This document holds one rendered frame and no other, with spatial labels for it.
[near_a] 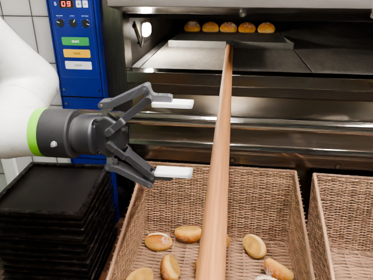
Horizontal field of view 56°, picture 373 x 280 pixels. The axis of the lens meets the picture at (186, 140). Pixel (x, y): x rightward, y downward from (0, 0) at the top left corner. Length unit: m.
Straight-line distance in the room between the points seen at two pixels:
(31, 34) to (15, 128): 0.66
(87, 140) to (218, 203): 0.29
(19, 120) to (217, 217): 0.41
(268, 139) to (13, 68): 0.81
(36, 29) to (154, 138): 0.52
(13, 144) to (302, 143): 0.89
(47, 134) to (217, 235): 0.38
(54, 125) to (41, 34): 0.67
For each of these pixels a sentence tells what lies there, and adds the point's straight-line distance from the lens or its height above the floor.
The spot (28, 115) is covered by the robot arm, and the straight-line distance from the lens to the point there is 0.69.
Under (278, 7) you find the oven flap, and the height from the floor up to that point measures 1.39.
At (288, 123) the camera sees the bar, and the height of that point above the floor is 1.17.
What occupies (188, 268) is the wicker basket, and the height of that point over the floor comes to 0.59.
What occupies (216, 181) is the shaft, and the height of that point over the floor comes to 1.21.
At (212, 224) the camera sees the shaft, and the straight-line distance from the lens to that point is 0.42.
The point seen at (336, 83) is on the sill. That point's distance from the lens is 1.21.
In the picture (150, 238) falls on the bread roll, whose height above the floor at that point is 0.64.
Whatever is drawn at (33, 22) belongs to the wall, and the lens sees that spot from 1.30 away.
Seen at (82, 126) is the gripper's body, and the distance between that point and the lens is 0.65.
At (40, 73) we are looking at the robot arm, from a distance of 0.78.
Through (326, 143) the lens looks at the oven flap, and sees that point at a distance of 1.25.
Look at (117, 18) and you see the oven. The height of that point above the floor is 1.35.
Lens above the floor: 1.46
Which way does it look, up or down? 25 degrees down
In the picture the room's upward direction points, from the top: straight up
